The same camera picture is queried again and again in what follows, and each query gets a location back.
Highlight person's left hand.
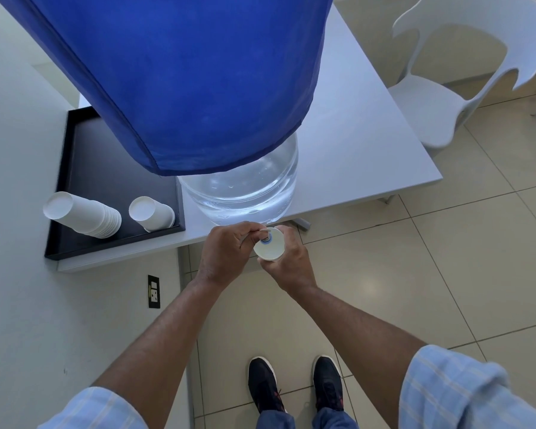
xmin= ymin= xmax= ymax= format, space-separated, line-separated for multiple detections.
xmin=196 ymin=221 xmax=265 ymax=289

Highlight person's right hand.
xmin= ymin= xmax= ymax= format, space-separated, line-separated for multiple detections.
xmin=256 ymin=225 xmax=318 ymax=296

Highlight single white paper cup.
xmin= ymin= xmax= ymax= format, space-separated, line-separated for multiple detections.
xmin=253 ymin=227 xmax=286 ymax=263

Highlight person's left forearm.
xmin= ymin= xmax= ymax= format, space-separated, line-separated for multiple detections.
xmin=91 ymin=274 xmax=233 ymax=429

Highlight person's right forearm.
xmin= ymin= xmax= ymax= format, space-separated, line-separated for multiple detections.
xmin=288 ymin=283 xmax=429 ymax=429

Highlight clear water jug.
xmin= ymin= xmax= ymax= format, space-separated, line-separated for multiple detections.
xmin=177 ymin=134 xmax=300 ymax=226

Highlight short stack white paper cups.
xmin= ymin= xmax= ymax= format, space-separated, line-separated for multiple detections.
xmin=129 ymin=196 xmax=176 ymax=233

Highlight dark navy left shoe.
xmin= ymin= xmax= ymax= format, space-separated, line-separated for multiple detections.
xmin=248 ymin=356 xmax=287 ymax=414

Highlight dark navy shoe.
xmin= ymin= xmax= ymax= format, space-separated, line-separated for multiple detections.
xmin=312 ymin=355 xmax=345 ymax=412
xmin=248 ymin=356 xmax=287 ymax=414

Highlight dark navy right shoe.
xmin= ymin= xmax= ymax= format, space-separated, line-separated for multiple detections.
xmin=312 ymin=355 xmax=345 ymax=412

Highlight black rectangular tray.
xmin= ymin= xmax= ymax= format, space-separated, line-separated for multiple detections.
xmin=45 ymin=106 xmax=186 ymax=262

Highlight long stack of white paper cups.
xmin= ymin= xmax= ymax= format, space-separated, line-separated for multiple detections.
xmin=43 ymin=191 xmax=122 ymax=239

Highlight blue fabric jug cover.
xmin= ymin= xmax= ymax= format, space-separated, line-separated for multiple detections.
xmin=0 ymin=0 xmax=336 ymax=177

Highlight blue trousers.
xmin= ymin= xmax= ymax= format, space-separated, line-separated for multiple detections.
xmin=255 ymin=407 xmax=359 ymax=429

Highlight white plastic chair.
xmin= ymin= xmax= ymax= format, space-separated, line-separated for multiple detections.
xmin=386 ymin=0 xmax=536 ymax=150

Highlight light blue checked shirt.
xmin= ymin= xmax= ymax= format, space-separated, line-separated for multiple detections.
xmin=38 ymin=345 xmax=536 ymax=429

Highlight black wall socket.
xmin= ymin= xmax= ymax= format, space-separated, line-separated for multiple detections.
xmin=147 ymin=275 xmax=161 ymax=310

